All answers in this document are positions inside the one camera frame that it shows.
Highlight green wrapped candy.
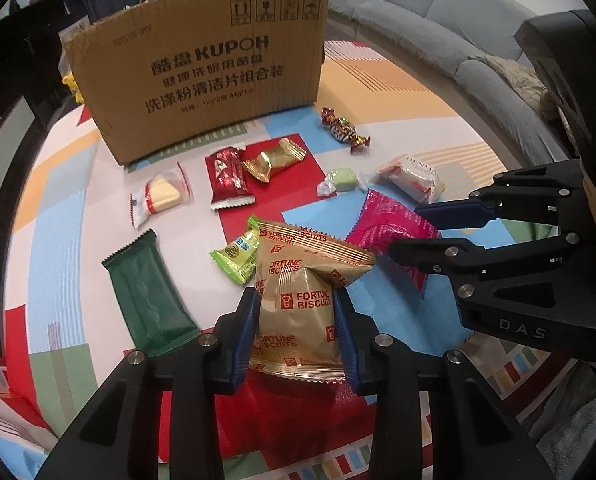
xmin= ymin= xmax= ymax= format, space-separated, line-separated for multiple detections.
xmin=315 ymin=168 xmax=374 ymax=197

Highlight brown cardboard box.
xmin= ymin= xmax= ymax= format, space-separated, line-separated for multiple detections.
xmin=65 ymin=0 xmax=328 ymax=165

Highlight light green small packet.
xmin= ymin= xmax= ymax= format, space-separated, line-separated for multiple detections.
xmin=209 ymin=216 xmax=260 ymax=285

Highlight dark green snack bar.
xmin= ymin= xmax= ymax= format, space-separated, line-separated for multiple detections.
xmin=102 ymin=230 xmax=200 ymax=358

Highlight magenta snack packet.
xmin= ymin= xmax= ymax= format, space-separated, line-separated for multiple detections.
xmin=345 ymin=190 xmax=441 ymax=296

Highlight beige blanket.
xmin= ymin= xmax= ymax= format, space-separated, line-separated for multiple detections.
xmin=469 ymin=54 xmax=558 ymax=122

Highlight gold fortune biscuits packet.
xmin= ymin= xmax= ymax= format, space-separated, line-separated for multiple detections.
xmin=249 ymin=220 xmax=375 ymax=382

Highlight gold small snack packet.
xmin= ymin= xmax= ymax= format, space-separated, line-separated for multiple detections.
xmin=243 ymin=138 xmax=307 ymax=183

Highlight brown striped wrapped candy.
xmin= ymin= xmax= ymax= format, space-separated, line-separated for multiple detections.
xmin=321 ymin=107 xmax=371 ymax=153

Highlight grey curved sofa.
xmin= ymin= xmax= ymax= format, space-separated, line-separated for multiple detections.
xmin=327 ymin=0 xmax=576 ymax=165

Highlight clear packet yellow cake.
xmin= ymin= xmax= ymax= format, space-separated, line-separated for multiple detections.
xmin=129 ymin=162 xmax=193 ymax=229

